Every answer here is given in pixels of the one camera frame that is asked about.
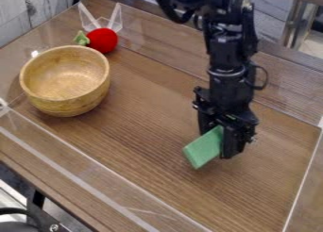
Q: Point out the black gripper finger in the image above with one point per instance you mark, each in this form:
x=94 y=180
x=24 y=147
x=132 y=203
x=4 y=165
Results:
x=238 y=136
x=207 y=122

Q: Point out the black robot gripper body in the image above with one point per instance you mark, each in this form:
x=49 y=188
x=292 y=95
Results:
x=227 y=96

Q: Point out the green rectangular block stick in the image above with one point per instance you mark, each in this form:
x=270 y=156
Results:
x=204 y=148

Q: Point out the brown wooden bowl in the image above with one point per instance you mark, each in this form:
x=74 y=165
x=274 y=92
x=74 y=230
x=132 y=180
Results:
x=66 y=80

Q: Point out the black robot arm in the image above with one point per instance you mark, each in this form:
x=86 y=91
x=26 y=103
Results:
x=225 y=21

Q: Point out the metal table leg background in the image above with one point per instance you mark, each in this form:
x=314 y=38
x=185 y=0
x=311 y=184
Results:
x=298 y=24

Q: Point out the red toy radish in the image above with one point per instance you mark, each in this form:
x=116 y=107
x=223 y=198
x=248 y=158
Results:
x=101 y=39

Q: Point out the clear acrylic front barrier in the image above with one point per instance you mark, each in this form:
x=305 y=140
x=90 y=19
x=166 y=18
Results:
x=98 y=195

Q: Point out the clear acrylic corner bracket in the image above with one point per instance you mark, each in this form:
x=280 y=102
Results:
x=91 y=23

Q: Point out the black table frame leg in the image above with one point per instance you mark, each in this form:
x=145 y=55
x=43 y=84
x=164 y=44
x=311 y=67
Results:
x=49 y=224

